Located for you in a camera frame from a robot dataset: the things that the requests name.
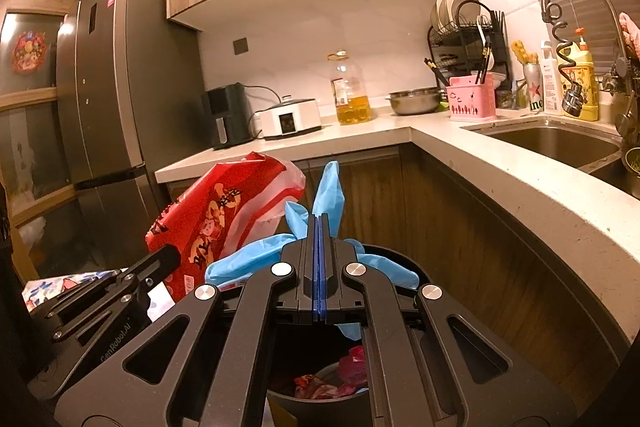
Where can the coiled spring faucet sprayer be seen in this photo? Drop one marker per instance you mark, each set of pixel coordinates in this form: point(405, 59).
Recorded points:
point(572, 97)

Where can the dark wall socket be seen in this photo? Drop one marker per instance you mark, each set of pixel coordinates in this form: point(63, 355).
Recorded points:
point(240, 46)

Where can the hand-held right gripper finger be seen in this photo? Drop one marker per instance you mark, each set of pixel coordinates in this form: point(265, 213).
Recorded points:
point(322, 267)
point(315, 267)

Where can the large red plastic bag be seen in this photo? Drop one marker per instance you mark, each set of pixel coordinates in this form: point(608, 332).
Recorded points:
point(210, 217)

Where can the red round door sticker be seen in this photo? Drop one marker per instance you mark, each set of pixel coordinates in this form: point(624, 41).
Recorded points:
point(30, 53)

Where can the black dish rack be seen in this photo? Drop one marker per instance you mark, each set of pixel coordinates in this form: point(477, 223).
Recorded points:
point(450, 52)

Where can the cooking oil bottle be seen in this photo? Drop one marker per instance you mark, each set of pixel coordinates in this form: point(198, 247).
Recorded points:
point(352, 102)

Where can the pink utensil holder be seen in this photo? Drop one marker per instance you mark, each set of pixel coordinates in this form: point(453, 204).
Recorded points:
point(470, 104)

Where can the black trash bin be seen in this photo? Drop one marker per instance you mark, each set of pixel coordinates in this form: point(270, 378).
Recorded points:
point(320, 357)

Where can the yellow dish soap bottle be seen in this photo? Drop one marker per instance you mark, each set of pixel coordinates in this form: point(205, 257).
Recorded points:
point(586, 72)

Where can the red white printed plastic bag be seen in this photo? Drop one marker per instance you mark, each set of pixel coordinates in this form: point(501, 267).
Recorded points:
point(320, 389)

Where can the white electric cooker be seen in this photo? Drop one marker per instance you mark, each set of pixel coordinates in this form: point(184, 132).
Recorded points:
point(290, 119)

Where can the white plates in rack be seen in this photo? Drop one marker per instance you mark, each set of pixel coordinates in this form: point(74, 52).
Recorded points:
point(452, 9)

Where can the wooden glass panel door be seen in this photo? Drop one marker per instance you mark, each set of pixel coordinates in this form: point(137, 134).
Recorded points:
point(30, 132)

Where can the pink rubber glove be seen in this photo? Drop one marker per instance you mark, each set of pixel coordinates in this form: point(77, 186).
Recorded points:
point(630, 34)

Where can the beer can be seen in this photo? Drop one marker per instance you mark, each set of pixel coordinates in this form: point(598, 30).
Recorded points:
point(534, 94)

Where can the black air fryer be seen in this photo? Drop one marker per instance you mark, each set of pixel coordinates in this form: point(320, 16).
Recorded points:
point(225, 117)

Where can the wooden lower cabinets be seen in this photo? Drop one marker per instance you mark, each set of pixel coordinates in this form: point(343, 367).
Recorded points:
point(475, 232)

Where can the grey steel refrigerator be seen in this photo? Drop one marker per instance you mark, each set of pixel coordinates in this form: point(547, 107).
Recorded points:
point(120, 107)

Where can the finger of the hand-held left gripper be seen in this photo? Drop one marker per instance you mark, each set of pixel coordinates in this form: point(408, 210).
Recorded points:
point(125, 287)

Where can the steel kitchen sink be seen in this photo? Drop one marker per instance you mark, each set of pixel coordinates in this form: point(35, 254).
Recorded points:
point(550, 144)

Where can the white pump bottle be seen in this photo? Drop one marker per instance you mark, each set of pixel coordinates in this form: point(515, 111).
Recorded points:
point(550, 82)

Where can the pink translucent plastic bag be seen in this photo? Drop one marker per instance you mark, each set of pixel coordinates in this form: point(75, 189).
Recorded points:
point(355, 364)

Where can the blue disposable gloves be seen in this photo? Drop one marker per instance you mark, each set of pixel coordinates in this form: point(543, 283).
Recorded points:
point(255, 252)

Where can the steel mixing bowl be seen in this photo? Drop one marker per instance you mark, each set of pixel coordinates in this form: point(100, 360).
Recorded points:
point(412, 103)

